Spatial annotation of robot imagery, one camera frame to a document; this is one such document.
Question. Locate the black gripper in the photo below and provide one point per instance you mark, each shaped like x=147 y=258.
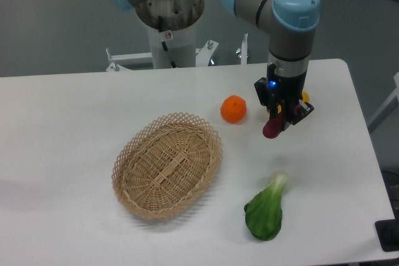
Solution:
x=283 y=95

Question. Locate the purple sweet potato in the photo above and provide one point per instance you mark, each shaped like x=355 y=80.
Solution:
x=273 y=127

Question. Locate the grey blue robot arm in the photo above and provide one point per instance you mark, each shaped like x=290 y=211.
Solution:
x=290 y=24

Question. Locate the yellow fruit behind gripper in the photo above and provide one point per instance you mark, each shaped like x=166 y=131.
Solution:
x=305 y=97

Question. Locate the orange tangerine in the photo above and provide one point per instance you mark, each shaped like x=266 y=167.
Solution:
x=233 y=109

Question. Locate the green bok choy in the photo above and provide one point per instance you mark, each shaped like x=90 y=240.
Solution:
x=263 y=213

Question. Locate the woven wicker basket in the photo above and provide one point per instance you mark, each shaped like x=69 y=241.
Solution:
x=167 y=165

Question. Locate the black device at table edge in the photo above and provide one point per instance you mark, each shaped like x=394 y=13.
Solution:
x=387 y=231

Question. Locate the white metal base frame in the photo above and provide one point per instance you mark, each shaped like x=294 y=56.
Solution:
x=163 y=58

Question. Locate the white frame at right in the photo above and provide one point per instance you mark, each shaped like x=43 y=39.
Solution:
x=385 y=109

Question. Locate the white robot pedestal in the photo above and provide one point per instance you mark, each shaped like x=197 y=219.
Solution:
x=170 y=21

